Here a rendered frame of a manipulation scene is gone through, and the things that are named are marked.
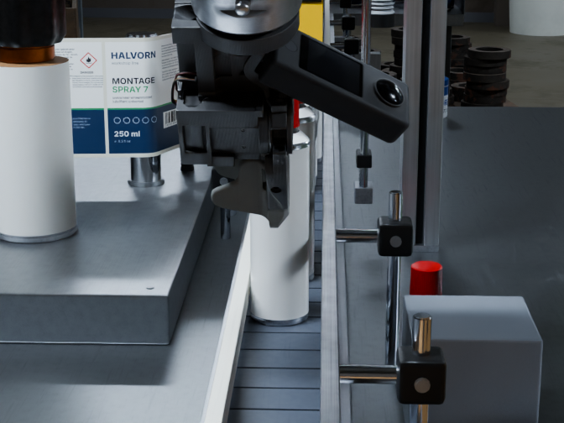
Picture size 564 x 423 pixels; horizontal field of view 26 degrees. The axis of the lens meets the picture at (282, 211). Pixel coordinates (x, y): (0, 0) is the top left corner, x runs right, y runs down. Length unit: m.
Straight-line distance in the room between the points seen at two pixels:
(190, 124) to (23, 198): 0.47
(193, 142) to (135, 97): 0.63
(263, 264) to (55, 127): 0.34
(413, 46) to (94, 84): 0.39
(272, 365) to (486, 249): 0.53
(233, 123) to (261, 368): 0.22
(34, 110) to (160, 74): 0.27
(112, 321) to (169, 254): 0.13
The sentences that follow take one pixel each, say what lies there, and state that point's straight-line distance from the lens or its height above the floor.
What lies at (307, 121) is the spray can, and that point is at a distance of 1.13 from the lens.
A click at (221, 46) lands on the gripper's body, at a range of 0.82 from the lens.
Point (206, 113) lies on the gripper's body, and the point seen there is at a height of 1.10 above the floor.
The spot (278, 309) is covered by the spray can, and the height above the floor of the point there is 0.90.
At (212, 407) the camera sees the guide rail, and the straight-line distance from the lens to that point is 0.83.
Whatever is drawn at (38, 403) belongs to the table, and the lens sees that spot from 1.06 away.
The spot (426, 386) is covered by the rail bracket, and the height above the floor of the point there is 0.95.
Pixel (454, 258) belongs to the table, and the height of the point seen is 0.83.
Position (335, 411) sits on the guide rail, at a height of 0.96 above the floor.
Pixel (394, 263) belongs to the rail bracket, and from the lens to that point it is 1.07.
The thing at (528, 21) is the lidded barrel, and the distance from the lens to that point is 9.72.
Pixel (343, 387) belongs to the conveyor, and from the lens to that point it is 0.95.
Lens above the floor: 1.26
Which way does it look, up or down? 16 degrees down
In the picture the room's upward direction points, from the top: straight up
